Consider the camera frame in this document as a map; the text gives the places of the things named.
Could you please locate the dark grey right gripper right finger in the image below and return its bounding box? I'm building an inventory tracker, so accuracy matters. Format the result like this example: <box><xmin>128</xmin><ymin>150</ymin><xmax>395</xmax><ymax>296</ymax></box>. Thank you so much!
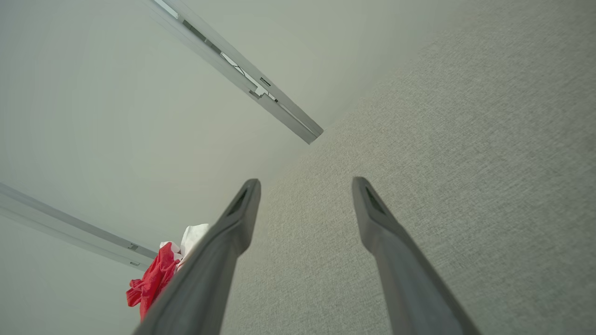
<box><xmin>352</xmin><ymin>176</ymin><xmax>482</xmax><ymax>335</ymax></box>

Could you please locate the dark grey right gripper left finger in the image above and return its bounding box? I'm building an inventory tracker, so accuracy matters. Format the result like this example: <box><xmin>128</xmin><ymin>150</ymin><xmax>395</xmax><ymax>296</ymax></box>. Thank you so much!
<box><xmin>133</xmin><ymin>178</ymin><xmax>262</xmax><ymax>335</ymax></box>

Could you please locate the red shirt with white sleeves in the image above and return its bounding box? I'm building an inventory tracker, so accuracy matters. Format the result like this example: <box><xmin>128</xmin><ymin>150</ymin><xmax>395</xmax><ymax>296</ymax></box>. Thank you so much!
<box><xmin>126</xmin><ymin>223</ymin><xmax>210</xmax><ymax>322</ymax></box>

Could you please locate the grey fabric sofa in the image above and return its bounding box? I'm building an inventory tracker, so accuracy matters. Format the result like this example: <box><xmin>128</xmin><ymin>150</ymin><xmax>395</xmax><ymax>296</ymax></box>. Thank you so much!
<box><xmin>219</xmin><ymin>0</ymin><xmax>596</xmax><ymax>335</ymax></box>

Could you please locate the grey aluminium wall rail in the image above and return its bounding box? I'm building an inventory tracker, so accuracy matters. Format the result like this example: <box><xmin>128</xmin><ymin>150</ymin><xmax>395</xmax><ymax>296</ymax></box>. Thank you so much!
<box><xmin>0</xmin><ymin>182</ymin><xmax>158</xmax><ymax>271</ymax></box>
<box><xmin>142</xmin><ymin>0</ymin><xmax>324</xmax><ymax>145</ymax></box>

